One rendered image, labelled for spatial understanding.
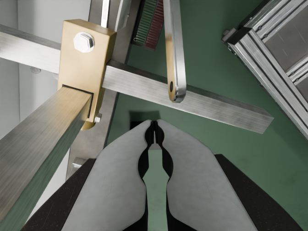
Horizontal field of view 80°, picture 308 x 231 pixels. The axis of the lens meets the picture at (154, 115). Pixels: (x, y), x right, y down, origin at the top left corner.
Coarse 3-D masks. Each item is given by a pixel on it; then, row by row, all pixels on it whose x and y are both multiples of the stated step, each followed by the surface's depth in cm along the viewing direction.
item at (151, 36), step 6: (162, 0) 30; (156, 6) 31; (162, 6) 31; (156, 12) 31; (162, 12) 31; (156, 18) 32; (162, 18) 32; (156, 24) 32; (150, 30) 33; (156, 30) 33; (150, 36) 33; (156, 36) 33; (150, 42) 34
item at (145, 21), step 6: (150, 0) 30; (156, 0) 30; (144, 6) 31; (150, 6) 31; (144, 12) 31; (150, 12) 31; (144, 18) 32; (150, 18) 32; (144, 24) 32; (138, 30) 33; (144, 30) 33; (138, 36) 33; (144, 36) 33; (138, 42) 33; (144, 42) 34
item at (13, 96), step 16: (0, 0) 33; (16, 0) 37; (0, 16) 34; (16, 16) 38; (0, 64) 37; (16, 64) 42; (0, 80) 39; (16, 80) 44; (0, 96) 40; (16, 96) 46; (0, 112) 42; (16, 112) 48; (0, 128) 43
